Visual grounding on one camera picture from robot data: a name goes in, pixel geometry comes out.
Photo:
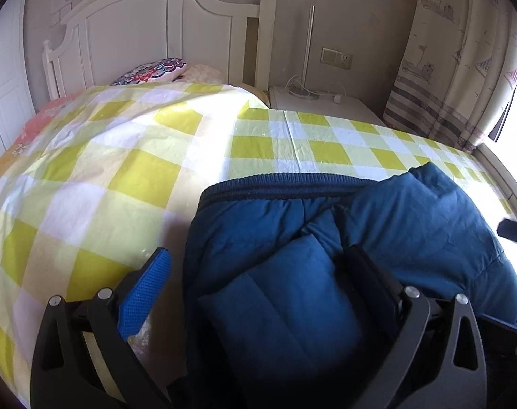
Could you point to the yellow pillow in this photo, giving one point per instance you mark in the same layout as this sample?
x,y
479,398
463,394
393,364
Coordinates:
x,y
260,96

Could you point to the peach pillow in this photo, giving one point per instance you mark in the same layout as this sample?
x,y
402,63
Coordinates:
x,y
203,72

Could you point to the white wooden headboard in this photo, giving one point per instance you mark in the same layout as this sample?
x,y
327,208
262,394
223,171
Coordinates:
x,y
134,38

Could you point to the white stick lamp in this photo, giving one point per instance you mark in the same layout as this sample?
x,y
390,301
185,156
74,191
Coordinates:
x,y
309,42

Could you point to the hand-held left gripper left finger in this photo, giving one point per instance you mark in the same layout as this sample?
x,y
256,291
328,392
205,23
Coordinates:
x,y
145,289

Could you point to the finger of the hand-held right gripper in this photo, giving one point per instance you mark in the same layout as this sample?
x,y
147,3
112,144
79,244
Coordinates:
x,y
516,230

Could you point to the white nightstand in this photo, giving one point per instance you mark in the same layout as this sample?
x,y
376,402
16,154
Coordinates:
x,y
352,108

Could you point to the wall socket plate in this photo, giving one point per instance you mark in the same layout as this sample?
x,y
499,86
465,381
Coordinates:
x,y
335,57

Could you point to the paper sheet on wall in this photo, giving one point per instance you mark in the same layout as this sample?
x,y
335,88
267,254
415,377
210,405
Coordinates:
x,y
62,0

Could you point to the pink floral sheet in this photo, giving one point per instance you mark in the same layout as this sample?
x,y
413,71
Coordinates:
x,y
37,119

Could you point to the yellow checked blanket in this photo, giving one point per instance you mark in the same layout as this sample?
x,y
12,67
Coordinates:
x,y
134,170

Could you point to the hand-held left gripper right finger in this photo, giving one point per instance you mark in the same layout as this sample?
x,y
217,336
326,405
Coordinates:
x,y
369,281

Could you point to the colourful patterned pillow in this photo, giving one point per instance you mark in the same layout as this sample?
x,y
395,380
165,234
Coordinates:
x,y
152,72

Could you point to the striped printed curtain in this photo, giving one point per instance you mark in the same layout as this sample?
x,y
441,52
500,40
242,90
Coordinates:
x,y
445,72

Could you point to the blue padded jacket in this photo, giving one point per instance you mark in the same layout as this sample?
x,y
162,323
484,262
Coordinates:
x,y
284,306

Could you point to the white wardrobe door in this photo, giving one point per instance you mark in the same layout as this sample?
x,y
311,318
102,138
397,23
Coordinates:
x,y
7,85

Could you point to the white charger plug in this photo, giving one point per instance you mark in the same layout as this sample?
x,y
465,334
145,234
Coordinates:
x,y
338,98

